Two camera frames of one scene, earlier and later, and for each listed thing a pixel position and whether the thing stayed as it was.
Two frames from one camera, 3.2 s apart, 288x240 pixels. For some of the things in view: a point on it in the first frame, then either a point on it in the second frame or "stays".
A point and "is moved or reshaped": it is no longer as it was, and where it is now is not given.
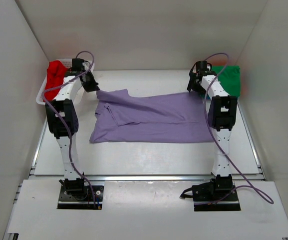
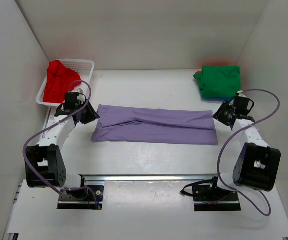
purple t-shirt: [160, 118] is moved or reshaped
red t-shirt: [56, 71] stays
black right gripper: [191, 86] -> [217, 115]
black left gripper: [93, 87] -> [93, 115]
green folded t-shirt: [229, 77] stays
